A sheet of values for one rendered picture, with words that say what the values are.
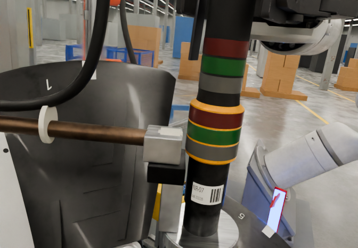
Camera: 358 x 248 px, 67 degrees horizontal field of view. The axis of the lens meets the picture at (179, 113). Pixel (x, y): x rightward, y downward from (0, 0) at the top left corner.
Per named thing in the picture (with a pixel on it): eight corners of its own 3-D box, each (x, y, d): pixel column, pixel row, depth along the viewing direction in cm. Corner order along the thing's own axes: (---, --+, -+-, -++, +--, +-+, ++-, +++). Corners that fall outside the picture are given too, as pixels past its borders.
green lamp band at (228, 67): (201, 73, 19) (203, 56, 19) (198, 68, 22) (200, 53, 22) (248, 78, 19) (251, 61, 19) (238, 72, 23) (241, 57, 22)
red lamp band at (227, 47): (203, 55, 19) (205, 37, 19) (200, 52, 22) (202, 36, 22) (251, 60, 19) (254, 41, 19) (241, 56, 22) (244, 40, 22)
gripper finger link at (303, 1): (328, 29, 21) (311, 20, 15) (285, 26, 22) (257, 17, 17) (339, -17, 20) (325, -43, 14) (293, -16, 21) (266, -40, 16)
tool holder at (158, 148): (132, 260, 22) (139, 146, 19) (144, 206, 28) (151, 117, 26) (244, 270, 22) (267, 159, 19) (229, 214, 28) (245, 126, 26)
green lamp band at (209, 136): (187, 142, 20) (188, 127, 20) (186, 124, 24) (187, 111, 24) (245, 148, 20) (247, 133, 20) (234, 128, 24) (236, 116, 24)
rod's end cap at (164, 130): (157, 132, 21) (182, 134, 21) (159, 123, 23) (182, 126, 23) (155, 154, 22) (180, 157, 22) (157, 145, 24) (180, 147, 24)
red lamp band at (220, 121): (188, 126, 20) (190, 110, 19) (187, 110, 24) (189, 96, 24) (247, 132, 20) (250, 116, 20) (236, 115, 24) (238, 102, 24)
